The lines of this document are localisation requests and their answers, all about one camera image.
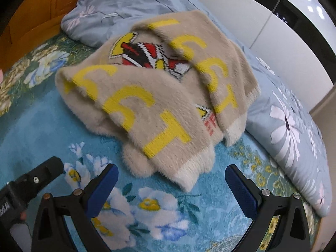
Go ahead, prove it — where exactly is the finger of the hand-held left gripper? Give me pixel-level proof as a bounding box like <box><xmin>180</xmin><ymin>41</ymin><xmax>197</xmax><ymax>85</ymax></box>
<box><xmin>14</xmin><ymin>156</ymin><xmax>65</xmax><ymax>192</ymax></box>

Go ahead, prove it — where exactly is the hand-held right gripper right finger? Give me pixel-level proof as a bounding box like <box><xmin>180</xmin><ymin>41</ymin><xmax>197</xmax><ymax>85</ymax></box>
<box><xmin>225</xmin><ymin>164</ymin><xmax>319</xmax><ymax>252</ymax></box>

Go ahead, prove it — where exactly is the orange wooden headboard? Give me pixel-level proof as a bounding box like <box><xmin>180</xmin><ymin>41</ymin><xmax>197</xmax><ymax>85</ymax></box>
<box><xmin>0</xmin><ymin>0</ymin><xmax>91</xmax><ymax>70</ymax></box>

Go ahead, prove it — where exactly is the blue floral plush blanket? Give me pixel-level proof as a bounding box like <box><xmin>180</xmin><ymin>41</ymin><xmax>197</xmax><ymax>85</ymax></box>
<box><xmin>0</xmin><ymin>34</ymin><xmax>323</xmax><ymax>252</ymax></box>

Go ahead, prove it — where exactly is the beige fuzzy printed sweater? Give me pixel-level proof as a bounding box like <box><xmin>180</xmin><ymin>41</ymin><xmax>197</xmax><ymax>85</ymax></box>
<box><xmin>55</xmin><ymin>10</ymin><xmax>261</xmax><ymax>192</ymax></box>

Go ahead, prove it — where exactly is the white glossy wardrobe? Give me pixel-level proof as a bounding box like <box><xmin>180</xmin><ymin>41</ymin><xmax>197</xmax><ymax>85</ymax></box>
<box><xmin>168</xmin><ymin>0</ymin><xmax>336</xmax><ymax>113</ymax></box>

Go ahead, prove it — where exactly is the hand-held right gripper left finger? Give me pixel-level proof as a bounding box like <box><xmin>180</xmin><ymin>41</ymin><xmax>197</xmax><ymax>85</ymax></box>
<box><xmin>31</xmin><ymin>163</ymin><xmax>119</xmax><ymax>252</ymax></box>

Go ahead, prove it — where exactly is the grey-blue floral quilt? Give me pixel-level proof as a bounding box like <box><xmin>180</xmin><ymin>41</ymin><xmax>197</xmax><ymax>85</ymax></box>
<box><xmin>61</xmin><ymin>0</ymin><xmax>333</xmax><ymax>218</ymax></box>

